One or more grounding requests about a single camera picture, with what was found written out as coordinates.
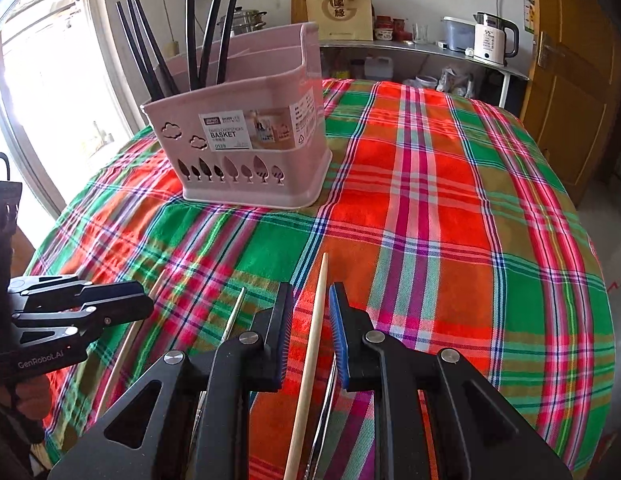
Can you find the wooden cutting board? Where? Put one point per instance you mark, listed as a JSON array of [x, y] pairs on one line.
[[298, 5]]

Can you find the steel steamer pot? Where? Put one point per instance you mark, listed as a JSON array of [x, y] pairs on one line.
[[248, 22]]

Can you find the brown paper bag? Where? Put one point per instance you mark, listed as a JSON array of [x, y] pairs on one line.
[[340, 12]]

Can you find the plaid tablecloth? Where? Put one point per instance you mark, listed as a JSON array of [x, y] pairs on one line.
[[440, 210]]

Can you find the crumpled plastic bag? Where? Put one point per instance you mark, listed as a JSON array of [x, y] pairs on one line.
[[455, 81]]

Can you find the white plastic jug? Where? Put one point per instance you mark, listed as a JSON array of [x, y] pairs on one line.
[[379, 69]]

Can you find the white electric kettle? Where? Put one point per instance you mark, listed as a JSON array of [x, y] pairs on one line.
[[490, 40]]

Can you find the metal chopstick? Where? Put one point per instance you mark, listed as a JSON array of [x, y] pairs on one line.
[[324, 410], [235, 312]]

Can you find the drinking glass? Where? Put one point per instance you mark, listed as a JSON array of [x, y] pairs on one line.
[[420, 34]]

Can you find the pink plastic utensil basket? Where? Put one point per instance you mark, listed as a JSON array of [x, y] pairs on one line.
[[250, 180]]

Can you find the white bowl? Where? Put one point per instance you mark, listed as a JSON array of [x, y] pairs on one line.
[[426, 82]]

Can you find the steel side table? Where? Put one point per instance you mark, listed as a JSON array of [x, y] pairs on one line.
[[415, 49]]

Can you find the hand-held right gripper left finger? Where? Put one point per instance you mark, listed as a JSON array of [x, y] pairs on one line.
[[285, 340]]

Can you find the wooden chopstick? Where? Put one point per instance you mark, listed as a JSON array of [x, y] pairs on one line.
[[315, 320]]

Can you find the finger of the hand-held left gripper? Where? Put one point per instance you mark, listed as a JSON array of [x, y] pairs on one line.
[[60, 331], [120, 299]]

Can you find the red lidded jar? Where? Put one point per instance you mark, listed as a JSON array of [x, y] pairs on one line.
[[399, 30], [383, 29]]

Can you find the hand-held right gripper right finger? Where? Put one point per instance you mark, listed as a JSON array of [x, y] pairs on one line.
[[340, 340]]

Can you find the translucent plastic container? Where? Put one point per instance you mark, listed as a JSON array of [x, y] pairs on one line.
[[458, 35]]

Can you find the person's left hand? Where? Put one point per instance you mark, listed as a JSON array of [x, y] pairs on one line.
[[38, 387]]

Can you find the wooden door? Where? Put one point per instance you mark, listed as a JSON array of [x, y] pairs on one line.
[[575, 85]]

